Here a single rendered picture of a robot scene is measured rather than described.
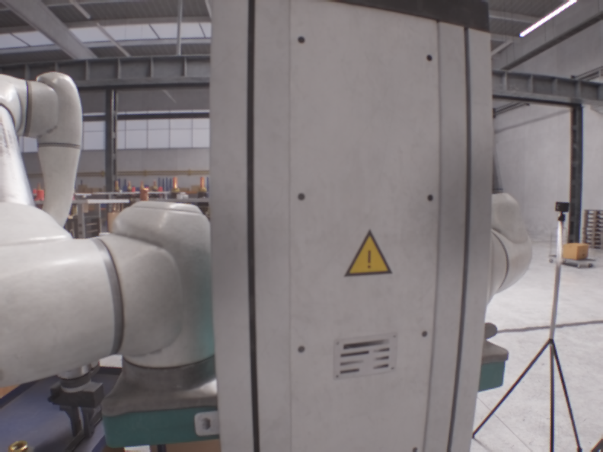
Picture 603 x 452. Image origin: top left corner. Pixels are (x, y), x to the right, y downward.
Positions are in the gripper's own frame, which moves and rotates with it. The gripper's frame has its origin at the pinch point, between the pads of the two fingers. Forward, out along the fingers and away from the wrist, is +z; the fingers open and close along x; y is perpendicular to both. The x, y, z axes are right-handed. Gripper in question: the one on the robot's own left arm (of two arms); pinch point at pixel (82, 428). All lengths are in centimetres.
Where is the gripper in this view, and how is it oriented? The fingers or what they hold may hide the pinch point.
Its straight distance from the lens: 117.9
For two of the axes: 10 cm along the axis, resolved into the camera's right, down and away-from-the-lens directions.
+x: 10.0, 0.0, 0.2
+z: 0.0, 10.0, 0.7
